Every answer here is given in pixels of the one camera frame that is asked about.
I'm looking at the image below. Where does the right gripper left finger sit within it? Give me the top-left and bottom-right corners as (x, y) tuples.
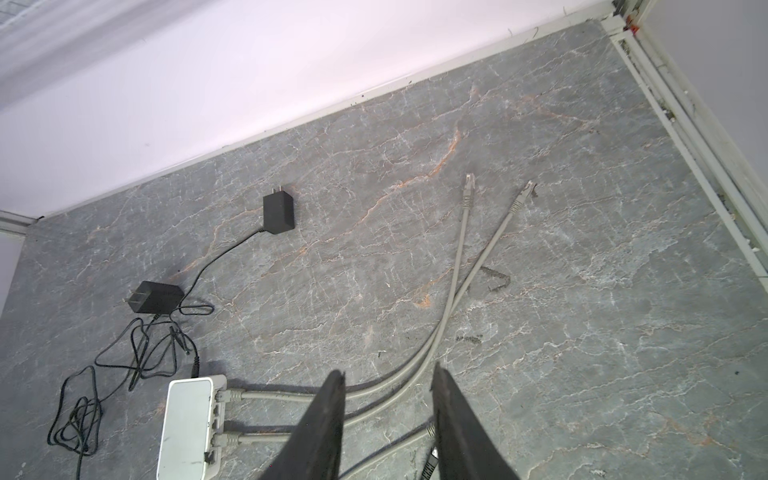
(260, 370), (346, 480)

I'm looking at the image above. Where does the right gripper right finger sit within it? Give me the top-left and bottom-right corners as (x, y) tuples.
(431, 363), (519, 480)

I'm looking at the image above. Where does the grey ethernet cable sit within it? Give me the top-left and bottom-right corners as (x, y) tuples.
(215, 173), (478, 404)
(211, 181), (538, 450)
(338, 422), (436, 480)

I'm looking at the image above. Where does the white router box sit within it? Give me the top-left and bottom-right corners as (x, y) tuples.
(156, 375), (227, 480)

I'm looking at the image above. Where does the thin black adapter cable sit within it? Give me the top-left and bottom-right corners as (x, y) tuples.
(46, 227), (266, 480)

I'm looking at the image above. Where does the black power adapter with prongs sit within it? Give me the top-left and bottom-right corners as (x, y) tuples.
(127, 281), (185, 315)

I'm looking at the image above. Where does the black cube power adapter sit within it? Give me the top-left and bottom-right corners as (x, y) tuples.
(262, 189), (295, 235)

